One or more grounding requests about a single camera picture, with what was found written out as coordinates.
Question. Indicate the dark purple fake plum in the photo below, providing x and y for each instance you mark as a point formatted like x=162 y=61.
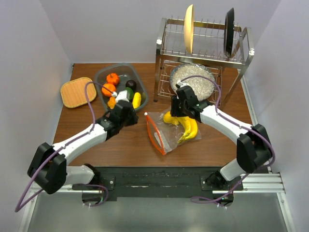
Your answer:
x=131 y=84

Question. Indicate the green fake lime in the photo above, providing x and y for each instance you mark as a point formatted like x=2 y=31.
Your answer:
x=130 y=93

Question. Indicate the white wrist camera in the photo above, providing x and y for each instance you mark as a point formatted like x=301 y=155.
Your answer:
x=180 y=84
x=121 y=96

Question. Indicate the aluminium rail frame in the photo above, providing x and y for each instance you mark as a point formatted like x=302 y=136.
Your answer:
x=257 y=182

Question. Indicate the clear plastic container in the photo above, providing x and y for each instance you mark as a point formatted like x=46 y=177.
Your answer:
x=126 y=72

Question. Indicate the orange fake food piece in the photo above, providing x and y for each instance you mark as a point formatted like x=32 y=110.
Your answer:
x=111 y=102

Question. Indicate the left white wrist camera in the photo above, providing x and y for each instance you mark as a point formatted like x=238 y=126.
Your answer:
x=121 y=96

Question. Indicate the clear zip top bag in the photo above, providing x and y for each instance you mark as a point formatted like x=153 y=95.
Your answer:
x=163 y=136

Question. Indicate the beige wooden plate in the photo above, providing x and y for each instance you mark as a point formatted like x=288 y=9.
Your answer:
x=189 y=28

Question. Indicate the small orange fake pumpkin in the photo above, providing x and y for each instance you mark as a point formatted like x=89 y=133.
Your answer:
x=113 y=78

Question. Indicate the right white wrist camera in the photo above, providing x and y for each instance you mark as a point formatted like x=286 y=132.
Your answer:
x=180 y=84

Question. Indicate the yellow fake corn cob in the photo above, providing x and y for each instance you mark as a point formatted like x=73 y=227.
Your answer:
x=136 y=100

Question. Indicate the yellow fake banana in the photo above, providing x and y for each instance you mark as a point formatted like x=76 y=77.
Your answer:
x=190 y=129

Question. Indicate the orange fake fruit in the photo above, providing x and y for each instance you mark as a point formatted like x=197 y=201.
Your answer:
x=108 y=89

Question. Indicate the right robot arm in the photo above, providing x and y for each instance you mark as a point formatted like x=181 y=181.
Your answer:
x=253 y=145

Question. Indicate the woven bamboo coaster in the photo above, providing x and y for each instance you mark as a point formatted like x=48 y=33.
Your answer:
x=73 y=92

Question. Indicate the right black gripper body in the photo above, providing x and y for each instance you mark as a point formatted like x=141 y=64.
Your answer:
x=178 y=108

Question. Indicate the steel dish rack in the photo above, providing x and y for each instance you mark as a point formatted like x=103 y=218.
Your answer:
x=208 y=50

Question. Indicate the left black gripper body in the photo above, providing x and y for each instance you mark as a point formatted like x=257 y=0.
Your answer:
x=130 y=121

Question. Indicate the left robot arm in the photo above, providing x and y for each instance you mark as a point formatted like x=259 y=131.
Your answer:
x=50 y=167

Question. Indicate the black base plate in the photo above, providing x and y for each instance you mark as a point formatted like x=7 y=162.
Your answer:
x=162 y=182

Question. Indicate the yellow fake squash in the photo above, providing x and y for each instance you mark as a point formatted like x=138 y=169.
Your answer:
x=169 y=119

